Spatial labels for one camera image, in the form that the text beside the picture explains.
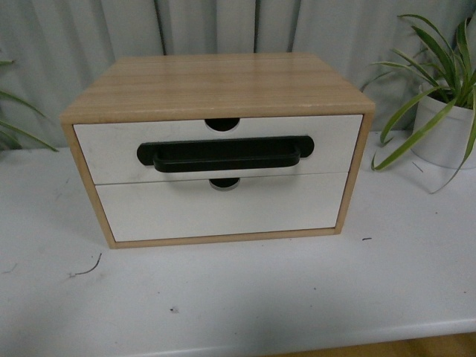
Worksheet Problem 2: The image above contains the white drawer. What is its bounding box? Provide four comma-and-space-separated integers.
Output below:
97, 173, 347, 242
74, 115, 362, 184

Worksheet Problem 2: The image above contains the wooden drawer cabinet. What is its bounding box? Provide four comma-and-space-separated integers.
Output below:
60, 54, 375, 248

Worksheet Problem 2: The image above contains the white plant pot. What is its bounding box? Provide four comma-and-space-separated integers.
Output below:
411, 96, 473, 169

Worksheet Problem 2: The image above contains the green plant leaves left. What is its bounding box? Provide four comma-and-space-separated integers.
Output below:
0, 59, 59, 152

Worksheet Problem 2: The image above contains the green spider plant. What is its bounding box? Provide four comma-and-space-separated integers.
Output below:
371, 13, 475, 174

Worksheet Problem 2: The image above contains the black drawer handle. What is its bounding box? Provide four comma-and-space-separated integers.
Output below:
137, 135, 315, 173

